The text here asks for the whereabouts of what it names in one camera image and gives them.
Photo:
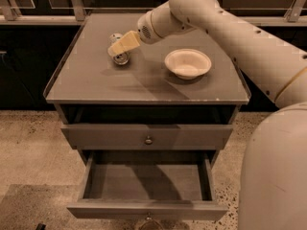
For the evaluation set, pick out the grey open middle drawer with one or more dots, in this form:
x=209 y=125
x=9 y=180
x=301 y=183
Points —
x=157 y=184

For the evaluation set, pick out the grey top drawer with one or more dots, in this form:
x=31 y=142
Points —
x=132 y=137

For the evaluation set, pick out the metal railing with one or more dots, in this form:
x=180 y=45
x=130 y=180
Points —
x=266 y=13

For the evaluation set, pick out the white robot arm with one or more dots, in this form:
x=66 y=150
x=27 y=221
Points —
x=274 y=171

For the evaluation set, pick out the white paper bowl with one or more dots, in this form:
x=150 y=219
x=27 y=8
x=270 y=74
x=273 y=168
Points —
x=188 y=64

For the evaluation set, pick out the brass middle drawer knob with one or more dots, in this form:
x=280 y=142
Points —
x=150 y=224

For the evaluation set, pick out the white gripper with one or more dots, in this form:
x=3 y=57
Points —
x=145 y=30

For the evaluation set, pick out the green 7up can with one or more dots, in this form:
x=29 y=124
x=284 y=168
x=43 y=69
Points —
x=119 y=59

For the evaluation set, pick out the grey drawer cabinet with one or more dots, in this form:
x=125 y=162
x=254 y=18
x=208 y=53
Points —
x=90 y=88

